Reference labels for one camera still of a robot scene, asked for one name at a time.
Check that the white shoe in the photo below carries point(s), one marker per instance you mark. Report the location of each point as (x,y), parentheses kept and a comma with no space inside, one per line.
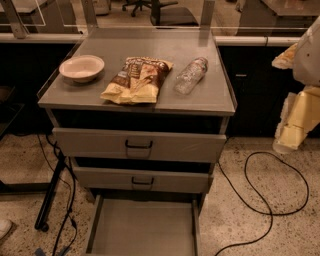
(5,226)

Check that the grey drawer cabinet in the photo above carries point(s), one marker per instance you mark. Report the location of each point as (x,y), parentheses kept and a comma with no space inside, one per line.
(155,117)

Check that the grey top drawer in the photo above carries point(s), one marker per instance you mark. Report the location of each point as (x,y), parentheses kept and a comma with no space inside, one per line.
(158,146)

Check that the brown chip bag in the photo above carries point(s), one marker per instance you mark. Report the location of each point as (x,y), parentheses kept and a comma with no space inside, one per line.
(139,81)

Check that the clear plastic bottle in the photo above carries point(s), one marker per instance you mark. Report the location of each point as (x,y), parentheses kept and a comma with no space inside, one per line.
(190,76)

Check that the grey middle drawer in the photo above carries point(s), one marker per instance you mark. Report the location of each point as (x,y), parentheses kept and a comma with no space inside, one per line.
(146,175)

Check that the black office chair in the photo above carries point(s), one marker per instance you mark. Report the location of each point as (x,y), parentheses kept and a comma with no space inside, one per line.
(163,13)

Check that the grey drawer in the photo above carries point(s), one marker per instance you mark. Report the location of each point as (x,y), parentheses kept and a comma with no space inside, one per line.
(158,146)
(123,227)
(146,175)

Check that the white bowl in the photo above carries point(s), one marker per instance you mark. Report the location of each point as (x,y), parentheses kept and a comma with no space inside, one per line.
(81,68)

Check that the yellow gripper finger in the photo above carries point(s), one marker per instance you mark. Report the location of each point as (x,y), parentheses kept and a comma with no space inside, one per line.
(286,59)
(299,116)

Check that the grey bottom drawer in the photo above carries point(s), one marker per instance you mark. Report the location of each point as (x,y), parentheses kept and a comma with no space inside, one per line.
(123,227)

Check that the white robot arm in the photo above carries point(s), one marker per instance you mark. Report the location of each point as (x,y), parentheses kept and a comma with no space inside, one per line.
(306,66)

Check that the black table leg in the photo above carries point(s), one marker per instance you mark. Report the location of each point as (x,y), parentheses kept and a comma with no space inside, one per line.
(41,221)

